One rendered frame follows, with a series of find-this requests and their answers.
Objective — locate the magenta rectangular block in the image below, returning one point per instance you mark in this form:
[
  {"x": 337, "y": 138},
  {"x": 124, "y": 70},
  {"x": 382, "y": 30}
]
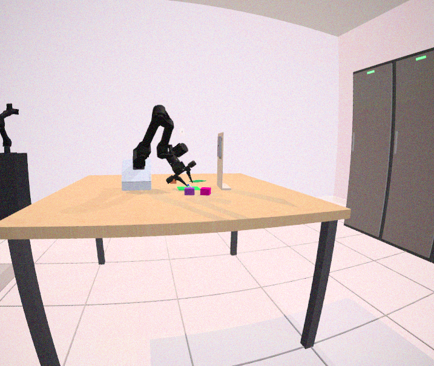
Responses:
[{"x": 205, "y": 191}]

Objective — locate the purple block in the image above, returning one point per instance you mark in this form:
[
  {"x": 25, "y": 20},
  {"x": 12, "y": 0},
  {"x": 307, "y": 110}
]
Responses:
[{"x": 189, "y": 190}]

